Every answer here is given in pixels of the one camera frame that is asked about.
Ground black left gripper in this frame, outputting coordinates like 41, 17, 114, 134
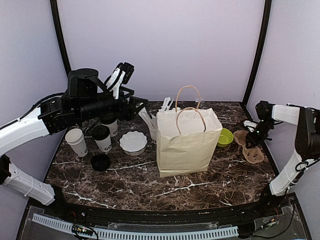
76, 86, 149, 122

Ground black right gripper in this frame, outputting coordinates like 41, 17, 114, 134
246, 120, 275, 149

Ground brown cardboard cup carrier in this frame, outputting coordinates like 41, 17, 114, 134
233, 130, 265, 164

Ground white paper coffee cup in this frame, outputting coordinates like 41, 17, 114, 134
94, 135, 112, 153

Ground brown paper takeout bag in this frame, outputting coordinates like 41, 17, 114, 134
156, 85, 224, 179

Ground black coffee cup lid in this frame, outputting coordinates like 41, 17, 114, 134
91, 125, 110, 141

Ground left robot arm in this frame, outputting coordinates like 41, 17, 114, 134
0, 93, 148, 218

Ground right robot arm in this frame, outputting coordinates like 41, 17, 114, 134
243, 101, 320, 217

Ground wrapped white straw bundle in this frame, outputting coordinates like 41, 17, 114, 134
138, 97, 174, 130

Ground lime green bowl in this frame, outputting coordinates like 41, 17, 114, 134
217, 128, 234, 148

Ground white paper cup with straws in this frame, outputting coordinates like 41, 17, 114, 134
149, 127, 157, 144

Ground white scalloped bowl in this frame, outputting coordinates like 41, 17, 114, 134
119, 131, 148, 157

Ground stack of black lids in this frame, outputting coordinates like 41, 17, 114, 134
90, 153, 111, 172

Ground stack of white paper cups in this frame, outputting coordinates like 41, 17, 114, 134
65, 128, 88, 157

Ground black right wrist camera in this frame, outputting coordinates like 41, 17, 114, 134
255, 100, 274, 121

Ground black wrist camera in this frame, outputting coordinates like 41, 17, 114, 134
66, 68, 99, 98
255, 100, 274, 121

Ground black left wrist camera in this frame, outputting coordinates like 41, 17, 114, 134
66, 68, 99, 98

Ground black right frame post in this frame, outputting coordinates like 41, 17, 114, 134
241, 0, 272, 108

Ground black frame post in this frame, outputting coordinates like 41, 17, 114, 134
50, 0, 72, 75
241, 0, 272, 108

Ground black left frame post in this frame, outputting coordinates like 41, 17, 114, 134
50, 0, 72, 75

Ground white slotted cable duct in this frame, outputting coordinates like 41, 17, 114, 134
32, 212, 239, 240

